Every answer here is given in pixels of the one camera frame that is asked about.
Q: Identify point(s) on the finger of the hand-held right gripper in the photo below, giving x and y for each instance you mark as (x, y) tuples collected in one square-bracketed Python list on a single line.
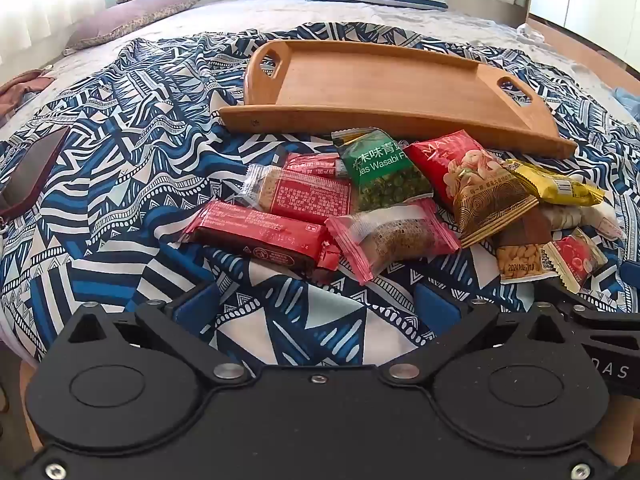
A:
[(575, 305), (632, 270)]

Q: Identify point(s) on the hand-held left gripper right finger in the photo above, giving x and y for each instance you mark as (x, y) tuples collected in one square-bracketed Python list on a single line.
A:
[(437, 306)]

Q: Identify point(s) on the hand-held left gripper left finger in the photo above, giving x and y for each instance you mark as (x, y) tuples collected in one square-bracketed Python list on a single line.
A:
[(192, 307)]

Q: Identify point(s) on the brown peanut packet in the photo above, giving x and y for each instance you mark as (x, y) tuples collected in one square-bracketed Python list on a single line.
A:
[(520, 260)]

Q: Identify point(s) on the white nougat bar packet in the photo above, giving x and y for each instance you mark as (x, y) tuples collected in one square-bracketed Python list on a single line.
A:
[(580, 217)]

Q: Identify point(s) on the pink clear snack packet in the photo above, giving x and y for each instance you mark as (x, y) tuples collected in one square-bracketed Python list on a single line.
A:
[(395, 240)]

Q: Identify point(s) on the long dark red bar packet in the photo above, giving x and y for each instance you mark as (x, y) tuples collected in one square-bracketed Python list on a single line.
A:
[(250, 232)]

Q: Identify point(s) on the yellow snack packet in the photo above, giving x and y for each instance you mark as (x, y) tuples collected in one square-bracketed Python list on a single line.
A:
[(550, 185)]

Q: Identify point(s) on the red gold nut packet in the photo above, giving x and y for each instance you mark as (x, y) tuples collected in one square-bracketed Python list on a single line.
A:
[(475, 185)]

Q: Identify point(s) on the green pea packet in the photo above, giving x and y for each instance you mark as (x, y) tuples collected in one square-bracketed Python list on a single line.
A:
[(385, 175)]

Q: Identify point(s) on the red clear biscuit packet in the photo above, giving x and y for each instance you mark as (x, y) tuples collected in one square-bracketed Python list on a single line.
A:
[(312, 164), (305, 197)]

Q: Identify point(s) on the wooden tray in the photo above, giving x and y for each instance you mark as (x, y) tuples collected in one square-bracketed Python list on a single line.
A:
[(390, 85)]

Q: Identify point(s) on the blue cloth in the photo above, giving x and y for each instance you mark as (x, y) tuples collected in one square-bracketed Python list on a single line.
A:
[(627, 102)]

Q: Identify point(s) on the blue patterned blanket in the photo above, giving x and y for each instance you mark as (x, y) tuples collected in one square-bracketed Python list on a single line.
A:
[(125, 110)]

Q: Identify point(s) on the wooden bed platform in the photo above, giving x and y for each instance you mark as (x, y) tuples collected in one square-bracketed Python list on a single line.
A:
[(585, 42)]

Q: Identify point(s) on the reddish brown cloth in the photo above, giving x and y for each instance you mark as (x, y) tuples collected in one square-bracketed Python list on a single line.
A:
[(22, 87)]

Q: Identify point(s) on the grey bed sheet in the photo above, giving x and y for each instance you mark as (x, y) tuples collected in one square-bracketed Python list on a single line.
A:
[(240, 15)]

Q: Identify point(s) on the purple pillow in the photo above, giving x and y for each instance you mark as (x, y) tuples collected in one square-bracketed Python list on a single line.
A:
[(130, 17)]

